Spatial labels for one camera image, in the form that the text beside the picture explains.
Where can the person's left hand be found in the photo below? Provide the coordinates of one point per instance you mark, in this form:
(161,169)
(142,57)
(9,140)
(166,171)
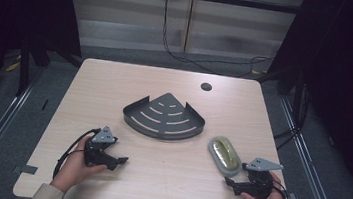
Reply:
(72,168)

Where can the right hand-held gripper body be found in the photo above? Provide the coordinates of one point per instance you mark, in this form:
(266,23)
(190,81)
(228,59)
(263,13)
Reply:
(259,182)

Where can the yellow floor tape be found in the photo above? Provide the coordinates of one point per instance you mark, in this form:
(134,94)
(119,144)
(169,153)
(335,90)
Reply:
(12,66)

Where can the black round table grommet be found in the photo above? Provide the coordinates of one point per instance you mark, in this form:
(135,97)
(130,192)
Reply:
(206,86)

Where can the black metal stand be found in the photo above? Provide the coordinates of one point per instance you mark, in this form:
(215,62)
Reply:
(24,68)

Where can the black metal corner shelf rack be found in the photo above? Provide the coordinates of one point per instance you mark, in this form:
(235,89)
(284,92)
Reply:
(162,121)

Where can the grey floor tape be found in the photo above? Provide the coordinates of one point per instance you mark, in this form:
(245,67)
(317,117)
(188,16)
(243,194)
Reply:
(25,169)

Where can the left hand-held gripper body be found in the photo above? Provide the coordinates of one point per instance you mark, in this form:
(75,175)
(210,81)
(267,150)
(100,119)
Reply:
(103,137)

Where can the dark curtain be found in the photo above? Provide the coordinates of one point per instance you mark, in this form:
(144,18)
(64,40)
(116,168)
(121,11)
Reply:
(351,82)
(13,10)

